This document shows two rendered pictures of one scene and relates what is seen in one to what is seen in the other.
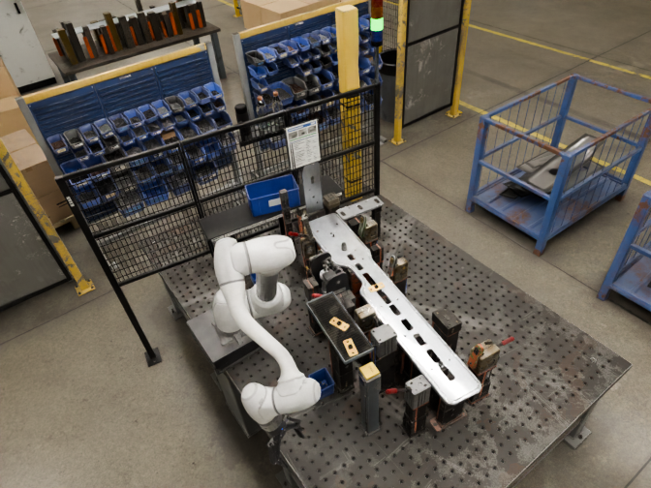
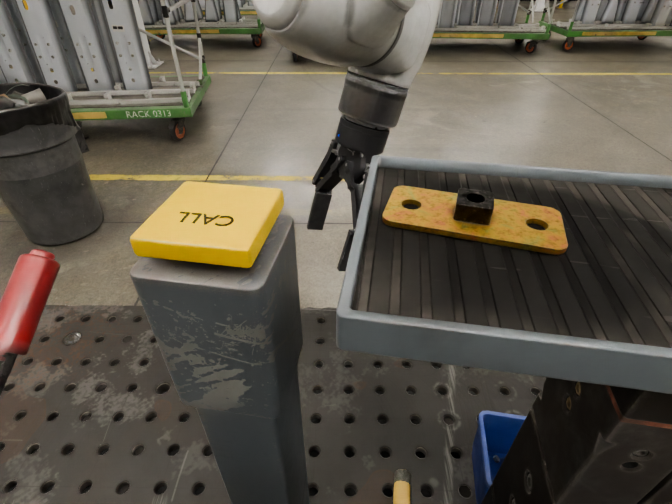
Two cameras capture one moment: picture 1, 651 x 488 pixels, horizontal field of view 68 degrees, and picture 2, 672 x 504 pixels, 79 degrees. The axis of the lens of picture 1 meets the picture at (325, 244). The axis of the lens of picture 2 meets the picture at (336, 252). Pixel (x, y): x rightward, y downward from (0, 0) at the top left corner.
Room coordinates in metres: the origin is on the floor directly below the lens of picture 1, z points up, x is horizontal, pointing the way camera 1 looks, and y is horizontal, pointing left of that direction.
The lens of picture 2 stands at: (1.24, -0.24, 1.27)
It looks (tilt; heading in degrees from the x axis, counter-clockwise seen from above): 37 degrees down; 123
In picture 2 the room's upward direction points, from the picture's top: straight up
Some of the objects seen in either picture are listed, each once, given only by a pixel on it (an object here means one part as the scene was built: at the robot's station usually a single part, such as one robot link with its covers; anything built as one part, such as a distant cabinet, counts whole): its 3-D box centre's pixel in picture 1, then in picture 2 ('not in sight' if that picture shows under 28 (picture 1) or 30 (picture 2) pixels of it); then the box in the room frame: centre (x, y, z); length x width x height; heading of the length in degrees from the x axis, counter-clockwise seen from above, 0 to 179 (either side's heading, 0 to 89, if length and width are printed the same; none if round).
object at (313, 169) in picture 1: (312, 189); not in sight; (2.34, 0.04, 1.17); 0.12 x 0.01 x 0.34; 114
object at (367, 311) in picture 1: (366, 335); not in sight; (1.46, -0.16, 0.89); 0.13 x 0.11 x 0.38; 114
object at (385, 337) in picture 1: (383, 359); not in sight; (1.30, -0.22, 0.90); 0.13 x 0.10 x 0.41; 114
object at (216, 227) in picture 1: (272, 206); not in sight; (2.41, 0.31, 1.01); 0.90 x 0.22 x 0.03; 114
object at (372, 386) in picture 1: (369, 401); (263, 444); (1.08, -0.13, 0.92); 0.08 x 0.08 x 0.44; 24
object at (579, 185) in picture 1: (556, 161); not in sight; (3.40, -2.02, 0.47); 1.20 x 0.80 x 0.95; 121
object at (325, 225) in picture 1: (380, 289); not in sight; (1.65, -0.25, 1.00); 1.38 x 0.22 x 0.02; 24
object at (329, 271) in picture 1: (332, 297); not in sight; (1.68, -0.01, 0.94); 0.18 x 0.13 x 0.49; 24
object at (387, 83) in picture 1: (397, 87); not in sight; (5.36, -1.01, 0.36); 0.50 x 0.50 x 0.73
